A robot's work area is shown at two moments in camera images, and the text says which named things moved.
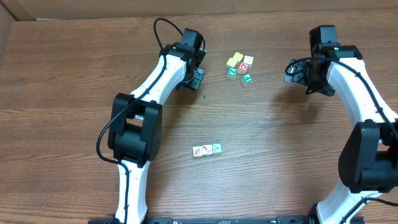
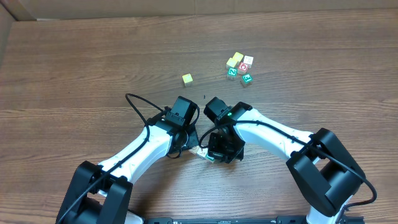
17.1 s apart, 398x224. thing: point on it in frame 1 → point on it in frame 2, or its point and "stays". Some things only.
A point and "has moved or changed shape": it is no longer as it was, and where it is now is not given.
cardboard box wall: x=15 y=10 stays
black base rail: x=229 y=219 stays
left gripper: x=196 y=78 → x=189 y=140
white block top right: x=249 y=60 stays
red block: x=242 y=68 stays
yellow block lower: x=231 y=63 stays
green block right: x=246 y=80 stays
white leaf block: x=198 y=152 has moved or changed shape
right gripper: x=294 y=72 → x=222 y=149
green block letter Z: x=232 y=73 stays
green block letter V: x=217 y=148 has moved or changed shape
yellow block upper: x=238 y=56 stays
